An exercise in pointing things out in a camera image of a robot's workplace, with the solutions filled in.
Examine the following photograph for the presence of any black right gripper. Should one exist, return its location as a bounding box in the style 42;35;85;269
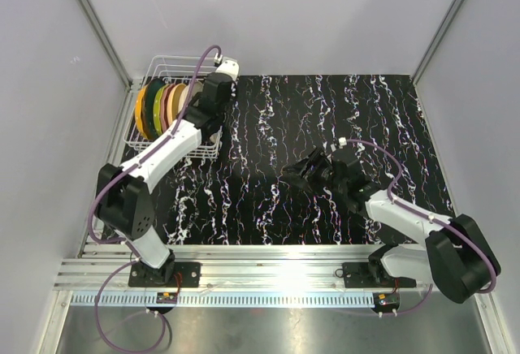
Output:
283;147;347;197

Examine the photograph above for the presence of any cream pink plate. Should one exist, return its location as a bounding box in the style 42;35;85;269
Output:
186;80;203;103

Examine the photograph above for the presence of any beige bear print plate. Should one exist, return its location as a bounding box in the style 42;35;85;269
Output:
179;84;189;110

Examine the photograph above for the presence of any yellow cream plate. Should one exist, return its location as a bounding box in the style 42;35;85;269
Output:
167;83;186;124

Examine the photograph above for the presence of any pink polka dot plate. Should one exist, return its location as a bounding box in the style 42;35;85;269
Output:
160;84;175;132

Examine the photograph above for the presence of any green polka dot plate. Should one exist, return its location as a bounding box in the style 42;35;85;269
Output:
153;84;167;136

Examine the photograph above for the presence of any teal glazed plate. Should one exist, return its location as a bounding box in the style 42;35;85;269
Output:
143;78;164;141

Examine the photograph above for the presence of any orange polka dot plate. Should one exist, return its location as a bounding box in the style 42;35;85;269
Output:
134;86;150;140

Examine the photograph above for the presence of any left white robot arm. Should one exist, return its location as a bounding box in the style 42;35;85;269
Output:
89;68;238;287

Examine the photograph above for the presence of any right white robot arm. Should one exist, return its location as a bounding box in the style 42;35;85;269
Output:
282;147;501;304

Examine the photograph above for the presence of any right small circuit board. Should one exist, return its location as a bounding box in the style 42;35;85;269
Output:
374;291;401;312

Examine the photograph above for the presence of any small circuit board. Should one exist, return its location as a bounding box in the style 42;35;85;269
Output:
156;292;178;304
374;291;401;312

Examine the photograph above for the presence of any left small circuit board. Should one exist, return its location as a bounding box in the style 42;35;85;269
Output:
156;292;178;304

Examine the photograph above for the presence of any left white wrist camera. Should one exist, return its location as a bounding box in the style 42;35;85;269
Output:
214;54;240;81

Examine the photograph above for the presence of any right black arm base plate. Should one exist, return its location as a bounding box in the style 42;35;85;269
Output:
340;261;417;289

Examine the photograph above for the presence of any aluminium frame post left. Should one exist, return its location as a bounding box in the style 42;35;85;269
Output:
76;0;132;89

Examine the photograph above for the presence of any aluminium frame post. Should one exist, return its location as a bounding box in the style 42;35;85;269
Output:
411;0;466;86
76;0;132;89

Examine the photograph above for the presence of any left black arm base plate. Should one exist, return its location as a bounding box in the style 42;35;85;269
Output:
128;261;202;288

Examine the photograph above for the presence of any white slotted cable duct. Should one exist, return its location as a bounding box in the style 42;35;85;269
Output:
71;291;375;309

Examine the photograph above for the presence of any aluminium frame post right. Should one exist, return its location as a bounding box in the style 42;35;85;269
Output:
411;0;466;86

